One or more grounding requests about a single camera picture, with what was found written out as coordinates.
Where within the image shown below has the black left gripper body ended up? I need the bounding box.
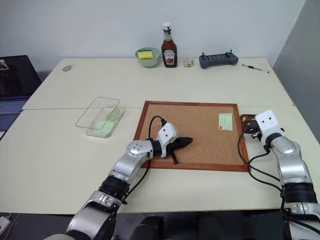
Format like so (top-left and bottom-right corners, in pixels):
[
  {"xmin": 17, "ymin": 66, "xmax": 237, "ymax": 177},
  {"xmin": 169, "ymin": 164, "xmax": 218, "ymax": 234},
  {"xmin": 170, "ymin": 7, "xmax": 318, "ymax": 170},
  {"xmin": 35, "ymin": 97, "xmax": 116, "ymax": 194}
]
[{"xmin": 165, "ymin": 140, "xmax": 183, "ymax": 156}]

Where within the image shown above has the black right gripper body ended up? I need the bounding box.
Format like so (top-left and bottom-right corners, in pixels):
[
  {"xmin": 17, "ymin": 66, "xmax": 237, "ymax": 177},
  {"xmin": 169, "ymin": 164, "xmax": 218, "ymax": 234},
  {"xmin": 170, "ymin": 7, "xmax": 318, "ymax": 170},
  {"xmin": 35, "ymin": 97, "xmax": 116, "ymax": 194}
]
[{"xmin": 245, "ymin": 120, "xmax": 263, "ymax": 141}]

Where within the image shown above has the dark brown pushpin tray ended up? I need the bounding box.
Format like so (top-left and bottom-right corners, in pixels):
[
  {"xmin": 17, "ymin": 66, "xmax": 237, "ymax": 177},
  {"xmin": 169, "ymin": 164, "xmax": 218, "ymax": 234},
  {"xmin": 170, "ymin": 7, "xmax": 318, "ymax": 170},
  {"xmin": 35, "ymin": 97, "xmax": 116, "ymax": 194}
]
[{"xmin": 239, "ymin": 113, "xmax": 259, "ymax": 136}]

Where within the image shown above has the green sticky note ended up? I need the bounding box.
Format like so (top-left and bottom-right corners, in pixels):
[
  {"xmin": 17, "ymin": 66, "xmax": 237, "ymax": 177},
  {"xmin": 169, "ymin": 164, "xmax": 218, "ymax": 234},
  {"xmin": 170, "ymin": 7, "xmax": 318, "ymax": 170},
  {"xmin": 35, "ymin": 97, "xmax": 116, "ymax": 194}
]
[{"xmin": 217, "ymin": 112, "xmax": 234, "ymax": 132}]

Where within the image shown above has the curled green note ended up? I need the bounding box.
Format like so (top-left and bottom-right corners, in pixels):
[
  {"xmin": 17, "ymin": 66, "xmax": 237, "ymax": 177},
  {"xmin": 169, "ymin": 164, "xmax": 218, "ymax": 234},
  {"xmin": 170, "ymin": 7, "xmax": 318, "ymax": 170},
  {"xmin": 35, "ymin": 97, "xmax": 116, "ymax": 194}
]
[{"xmin": 103, "ymin": 106, "xmax": 123, "ymax": 122}]

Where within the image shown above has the flat green note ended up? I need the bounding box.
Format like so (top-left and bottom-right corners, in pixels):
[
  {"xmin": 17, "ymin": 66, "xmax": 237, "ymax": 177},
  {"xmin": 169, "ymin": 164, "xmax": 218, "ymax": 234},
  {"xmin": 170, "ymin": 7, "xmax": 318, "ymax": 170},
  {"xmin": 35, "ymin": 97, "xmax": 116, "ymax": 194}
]
[{"xmin": 89, "ymin": 120, "xmax": 116, "ymax": 138}]

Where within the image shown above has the clear plastic box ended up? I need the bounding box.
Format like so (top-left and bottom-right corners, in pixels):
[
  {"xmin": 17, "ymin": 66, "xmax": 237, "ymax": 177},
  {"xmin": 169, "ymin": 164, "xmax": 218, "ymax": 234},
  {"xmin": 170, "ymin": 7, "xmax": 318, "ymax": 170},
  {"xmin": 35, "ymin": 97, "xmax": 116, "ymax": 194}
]
[{"xmin": 75, "ymin": 96, "xmax": 125, "ymax": 139}]

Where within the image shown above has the wood framed cork board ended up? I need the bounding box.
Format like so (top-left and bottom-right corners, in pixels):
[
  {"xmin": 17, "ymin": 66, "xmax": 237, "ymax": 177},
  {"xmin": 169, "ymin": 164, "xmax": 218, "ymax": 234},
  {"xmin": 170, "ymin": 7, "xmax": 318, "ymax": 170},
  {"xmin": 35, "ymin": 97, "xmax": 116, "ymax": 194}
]
[{"xmin": 133, "ymin": 100, "xmax": 251, "ymax": 173}]

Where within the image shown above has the small black screwdriver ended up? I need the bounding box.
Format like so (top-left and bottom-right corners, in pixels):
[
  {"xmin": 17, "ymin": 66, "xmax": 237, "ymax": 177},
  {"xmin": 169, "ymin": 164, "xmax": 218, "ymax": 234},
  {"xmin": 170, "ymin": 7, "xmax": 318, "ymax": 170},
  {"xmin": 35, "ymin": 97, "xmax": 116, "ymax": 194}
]
[{"xmin": 241, "ymin": 63, "xmax": 270, "ymax": 74}]

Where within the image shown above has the grey remote controller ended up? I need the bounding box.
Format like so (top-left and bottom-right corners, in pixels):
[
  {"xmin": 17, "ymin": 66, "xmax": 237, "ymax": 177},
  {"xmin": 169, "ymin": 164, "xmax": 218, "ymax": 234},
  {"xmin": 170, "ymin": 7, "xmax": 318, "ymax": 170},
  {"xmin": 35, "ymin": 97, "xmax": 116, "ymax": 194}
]
[{"xmin": 198, "ymin": 51, "xmax": 239, "ymax": 70}]

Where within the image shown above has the light green bowl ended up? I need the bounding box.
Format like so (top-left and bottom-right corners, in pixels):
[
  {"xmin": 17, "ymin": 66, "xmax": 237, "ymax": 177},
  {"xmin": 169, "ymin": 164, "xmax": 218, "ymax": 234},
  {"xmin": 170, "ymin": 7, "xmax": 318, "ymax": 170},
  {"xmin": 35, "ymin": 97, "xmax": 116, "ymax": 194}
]
[{"xmin": 135, "ymin": 47, "xmax": 161, "ymax": 69}]

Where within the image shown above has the grey partition panel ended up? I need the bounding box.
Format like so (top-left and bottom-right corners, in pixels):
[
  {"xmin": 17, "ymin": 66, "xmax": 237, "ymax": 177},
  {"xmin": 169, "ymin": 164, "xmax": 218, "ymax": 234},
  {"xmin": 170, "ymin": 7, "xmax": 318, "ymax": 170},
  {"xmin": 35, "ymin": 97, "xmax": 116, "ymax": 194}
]
[{"xmin": 272, "ymin": 0, "xmax": 320, "ymax": 107}]

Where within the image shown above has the ketchup bottle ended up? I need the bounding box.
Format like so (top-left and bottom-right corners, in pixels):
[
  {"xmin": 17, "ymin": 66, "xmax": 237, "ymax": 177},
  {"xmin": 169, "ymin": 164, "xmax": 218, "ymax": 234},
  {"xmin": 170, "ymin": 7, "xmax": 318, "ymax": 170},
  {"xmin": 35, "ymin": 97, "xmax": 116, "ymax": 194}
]
[{"xmin": 161, "ymin": 22, "xmax": 179, "ymax": 69}]

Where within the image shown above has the yellow sponge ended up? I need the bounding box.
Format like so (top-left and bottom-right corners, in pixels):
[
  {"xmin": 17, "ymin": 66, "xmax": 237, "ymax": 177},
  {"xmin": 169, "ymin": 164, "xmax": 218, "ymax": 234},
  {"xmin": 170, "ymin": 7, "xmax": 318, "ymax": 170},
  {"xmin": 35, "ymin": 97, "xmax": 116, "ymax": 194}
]
[{"xmin": 138, "ymin": 49, "xmax": 154, "ymax": 61}]

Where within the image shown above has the dark laptop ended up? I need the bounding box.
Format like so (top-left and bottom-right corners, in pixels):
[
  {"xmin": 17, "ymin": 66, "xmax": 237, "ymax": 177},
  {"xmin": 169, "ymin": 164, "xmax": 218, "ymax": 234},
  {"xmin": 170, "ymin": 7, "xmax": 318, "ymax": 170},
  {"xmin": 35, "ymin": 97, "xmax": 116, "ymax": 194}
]
[{"xmin": 0, "ymin": 55, "xmax": 42, "ymax": 116}]

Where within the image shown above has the white power strip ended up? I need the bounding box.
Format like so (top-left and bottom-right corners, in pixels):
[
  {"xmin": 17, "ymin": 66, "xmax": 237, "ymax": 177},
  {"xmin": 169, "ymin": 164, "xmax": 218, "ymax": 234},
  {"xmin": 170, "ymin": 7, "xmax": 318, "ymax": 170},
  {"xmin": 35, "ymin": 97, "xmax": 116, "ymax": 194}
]
[{"xmin": 0, "ymin": 215, "xmax": 12, "ymax": 231}]

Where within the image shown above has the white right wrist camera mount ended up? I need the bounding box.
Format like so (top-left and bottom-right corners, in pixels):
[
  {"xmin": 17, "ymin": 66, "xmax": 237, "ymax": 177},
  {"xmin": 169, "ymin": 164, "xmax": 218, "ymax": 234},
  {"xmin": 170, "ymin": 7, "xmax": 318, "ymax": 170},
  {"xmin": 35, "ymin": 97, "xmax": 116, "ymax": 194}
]
[{"xmin": 254, "ymin": 109, "xmax": 281, "ymax": 144}]

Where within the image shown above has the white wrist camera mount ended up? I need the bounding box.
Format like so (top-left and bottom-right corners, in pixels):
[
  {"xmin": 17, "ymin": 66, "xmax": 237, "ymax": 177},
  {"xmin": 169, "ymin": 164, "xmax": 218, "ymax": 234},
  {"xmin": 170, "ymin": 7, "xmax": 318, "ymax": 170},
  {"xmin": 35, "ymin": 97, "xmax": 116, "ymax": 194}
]
[
  {"xmin": 155, "ymin": 123, "xmax": 179, "ymax": 159},
  {"xmin": 254, "ymin": 109, "xmax": 281, "ymax": 144}
]

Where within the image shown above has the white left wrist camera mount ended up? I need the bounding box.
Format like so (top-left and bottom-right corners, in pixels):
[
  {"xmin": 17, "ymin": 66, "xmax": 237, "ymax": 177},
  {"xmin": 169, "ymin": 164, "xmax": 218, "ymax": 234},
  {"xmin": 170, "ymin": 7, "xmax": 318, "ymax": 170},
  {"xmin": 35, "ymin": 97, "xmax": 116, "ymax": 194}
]
[{"xmin": 155, "ymin": 123, "xmax": 179, "ymax": 159}]

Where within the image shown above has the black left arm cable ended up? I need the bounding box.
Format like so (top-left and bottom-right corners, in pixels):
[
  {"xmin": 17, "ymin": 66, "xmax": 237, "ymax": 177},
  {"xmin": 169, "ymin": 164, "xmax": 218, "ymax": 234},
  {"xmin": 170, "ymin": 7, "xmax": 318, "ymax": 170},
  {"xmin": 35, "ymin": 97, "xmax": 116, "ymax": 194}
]
[{"xmin": 122, "ymin": 115, "xmax": 168, "ymax": 206}]

